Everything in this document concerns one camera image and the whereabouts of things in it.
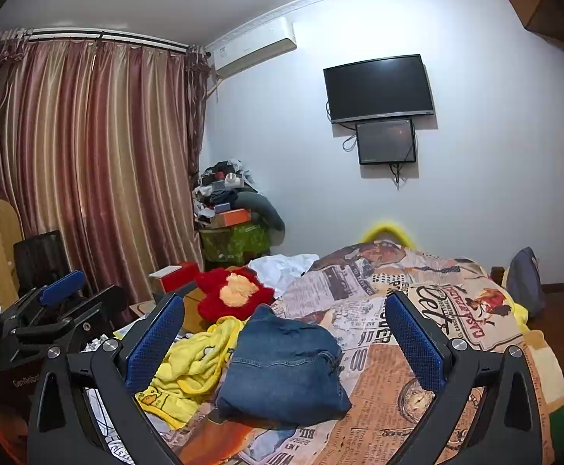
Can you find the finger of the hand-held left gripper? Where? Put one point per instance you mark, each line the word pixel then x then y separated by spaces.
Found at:
pixel 61 286
pixel 93 305

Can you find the orange box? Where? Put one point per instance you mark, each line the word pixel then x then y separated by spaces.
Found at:
pixel 233 217

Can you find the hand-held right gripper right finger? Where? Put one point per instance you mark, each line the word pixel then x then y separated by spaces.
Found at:
pixel 415 344

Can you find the yellow fuzzy bed end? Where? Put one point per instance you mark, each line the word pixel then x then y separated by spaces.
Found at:
pixel 388 230

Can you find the white cloth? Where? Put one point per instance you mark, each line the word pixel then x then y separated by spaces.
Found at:
pixel 282 271

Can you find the red plush toy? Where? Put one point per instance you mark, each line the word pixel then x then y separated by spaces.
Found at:
pixel 214 295

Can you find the black chair back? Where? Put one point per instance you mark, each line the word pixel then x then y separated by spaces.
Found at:
pixel 40 259

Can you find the yellow fleece blanket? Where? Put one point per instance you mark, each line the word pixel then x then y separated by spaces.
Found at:
pixel 199 363

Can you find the small black monitor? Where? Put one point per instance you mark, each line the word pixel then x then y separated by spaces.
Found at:
pixel 386 140

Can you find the blue denim jacket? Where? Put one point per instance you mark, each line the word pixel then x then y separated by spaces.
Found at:
pixel 282 373

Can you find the newspaper printed blanket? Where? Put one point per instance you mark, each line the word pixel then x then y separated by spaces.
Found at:
pixel 408 276

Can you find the dark blue backpack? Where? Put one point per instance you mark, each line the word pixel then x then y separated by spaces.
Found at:
pixel 526 281

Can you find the pile of clutter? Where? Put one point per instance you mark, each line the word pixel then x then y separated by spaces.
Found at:
pixel 219 184

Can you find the grey cushion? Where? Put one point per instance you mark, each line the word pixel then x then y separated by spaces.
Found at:
pixel 267 208

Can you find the white air conditioner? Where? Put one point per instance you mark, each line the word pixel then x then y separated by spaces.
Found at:
pixel 253 48

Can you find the striped brown curtain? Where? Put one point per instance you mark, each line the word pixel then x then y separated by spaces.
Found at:
pixel 93 155

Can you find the brown cardboard box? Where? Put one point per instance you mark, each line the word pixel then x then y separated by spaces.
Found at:
pixel 192 310

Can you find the green covered cabinet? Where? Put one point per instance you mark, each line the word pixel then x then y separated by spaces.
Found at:
pixel 233 244

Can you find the red box with white lid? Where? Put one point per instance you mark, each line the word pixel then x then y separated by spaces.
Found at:
pixel 178 278

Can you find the large black television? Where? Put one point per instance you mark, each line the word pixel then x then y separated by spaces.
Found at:
pixel 376 87

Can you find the curtain rod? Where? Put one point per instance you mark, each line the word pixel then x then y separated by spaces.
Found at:
pixel 117 37

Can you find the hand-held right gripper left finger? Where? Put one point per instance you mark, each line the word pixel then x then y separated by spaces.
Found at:
pixel 153 344

